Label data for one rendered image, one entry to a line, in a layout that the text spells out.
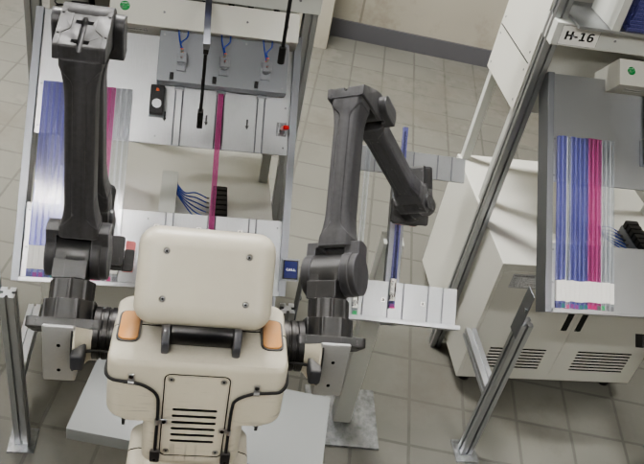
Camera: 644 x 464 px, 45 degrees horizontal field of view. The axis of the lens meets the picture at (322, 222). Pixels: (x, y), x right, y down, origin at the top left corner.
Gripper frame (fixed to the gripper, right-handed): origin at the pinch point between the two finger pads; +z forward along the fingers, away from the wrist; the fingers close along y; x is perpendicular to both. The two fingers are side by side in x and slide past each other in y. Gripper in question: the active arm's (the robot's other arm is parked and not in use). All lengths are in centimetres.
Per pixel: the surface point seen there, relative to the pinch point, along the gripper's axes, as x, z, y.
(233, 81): -29, -2, 49
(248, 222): 6.2, 6.4, 39.9
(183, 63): -31, -3, 63
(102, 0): -53, 18, 87
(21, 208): 10, 9, 98
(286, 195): -2.3, 4.4, 31.0
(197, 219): 7, 7, 53
